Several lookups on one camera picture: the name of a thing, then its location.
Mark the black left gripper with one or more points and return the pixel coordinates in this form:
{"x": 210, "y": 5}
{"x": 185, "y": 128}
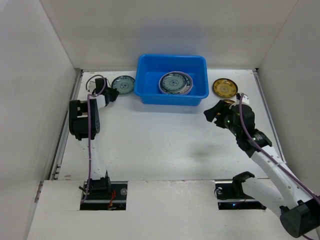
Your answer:
{"x": 115, "y": 94}

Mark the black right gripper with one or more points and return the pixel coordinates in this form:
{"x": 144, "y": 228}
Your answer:
{"x": 219, "y": 113}

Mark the teal patterned plate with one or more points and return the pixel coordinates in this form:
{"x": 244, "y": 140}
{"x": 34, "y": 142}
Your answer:
{"x": 173, "y": 82}
{"x": 124, "y": 84}

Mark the white plate dark lettered rim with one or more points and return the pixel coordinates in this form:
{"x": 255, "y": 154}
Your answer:
{"x": 188, "y": 86}

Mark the purple plate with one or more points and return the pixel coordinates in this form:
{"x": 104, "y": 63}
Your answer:
{"x": 192, "y": 86}

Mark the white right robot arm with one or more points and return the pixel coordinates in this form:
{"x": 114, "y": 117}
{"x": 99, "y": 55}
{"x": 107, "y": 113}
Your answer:
{"x": 297, "y": 208}

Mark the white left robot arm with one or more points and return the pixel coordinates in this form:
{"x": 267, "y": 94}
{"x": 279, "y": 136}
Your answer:
{"x": 84, "y": 124}

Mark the blue plastic bin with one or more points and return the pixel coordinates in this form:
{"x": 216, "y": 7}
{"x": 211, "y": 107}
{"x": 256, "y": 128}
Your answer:
{"x": 150, "y": 69}

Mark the yellow patterned plate lower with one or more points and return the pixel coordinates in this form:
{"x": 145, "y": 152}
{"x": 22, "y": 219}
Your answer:
{"x": 228, "y": 101}

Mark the yellow patterned plate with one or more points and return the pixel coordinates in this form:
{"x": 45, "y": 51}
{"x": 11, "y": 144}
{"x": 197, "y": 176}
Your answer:
{"x": 224, "y": 88}
{"x": 228, "y": 101}

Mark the yellow patterned plate upper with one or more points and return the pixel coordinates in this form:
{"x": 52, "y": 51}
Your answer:
{"x": 224, "y": 88}

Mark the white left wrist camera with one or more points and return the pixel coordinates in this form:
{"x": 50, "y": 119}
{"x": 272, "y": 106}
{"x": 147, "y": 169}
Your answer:
{"x": 91, "y": 86}

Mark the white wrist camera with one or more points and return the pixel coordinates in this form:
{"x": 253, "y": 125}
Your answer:
{"x": 242, "y": 98}
{"x": 91, "y": 86}

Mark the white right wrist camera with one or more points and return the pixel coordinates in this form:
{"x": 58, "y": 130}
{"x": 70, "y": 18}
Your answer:
{"x": 242, "y": 98}

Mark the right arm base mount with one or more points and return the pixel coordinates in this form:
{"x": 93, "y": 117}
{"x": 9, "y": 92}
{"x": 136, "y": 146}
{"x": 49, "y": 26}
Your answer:
{"x": 230, "y": 195}

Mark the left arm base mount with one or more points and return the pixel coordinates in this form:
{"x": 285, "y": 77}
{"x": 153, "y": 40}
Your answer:
{"x": 104, "y": 195}

